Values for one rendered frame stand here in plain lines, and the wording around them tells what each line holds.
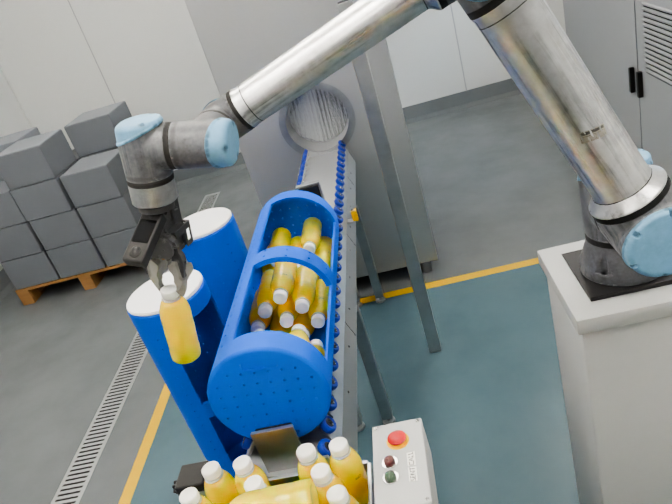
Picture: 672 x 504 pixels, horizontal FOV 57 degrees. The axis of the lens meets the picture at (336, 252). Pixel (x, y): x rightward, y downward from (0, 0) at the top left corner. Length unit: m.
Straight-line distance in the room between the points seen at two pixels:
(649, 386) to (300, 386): 0.81
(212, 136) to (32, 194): 3.99
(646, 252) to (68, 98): 6.30
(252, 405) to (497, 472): 1.35
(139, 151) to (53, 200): 3.86
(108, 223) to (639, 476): 4.05
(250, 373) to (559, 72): 0.87
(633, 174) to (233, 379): 0.92
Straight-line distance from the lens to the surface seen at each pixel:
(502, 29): 1.11
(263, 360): 1.40
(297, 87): 1.26
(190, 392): 2.32
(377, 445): 1.25
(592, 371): 1.55
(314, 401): 1.46
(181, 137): 1.18
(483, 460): 2.65
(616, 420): 1.68
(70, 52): 6.88
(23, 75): 7.14
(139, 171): 1.22
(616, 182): 1.23
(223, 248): 2.61
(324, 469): 1.27
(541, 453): 2.65
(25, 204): 5.17
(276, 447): 1.47
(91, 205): 4.96
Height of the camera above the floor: 1.98
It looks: 27 degrees down
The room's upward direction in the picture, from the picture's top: 18 degrees counter-clockwise
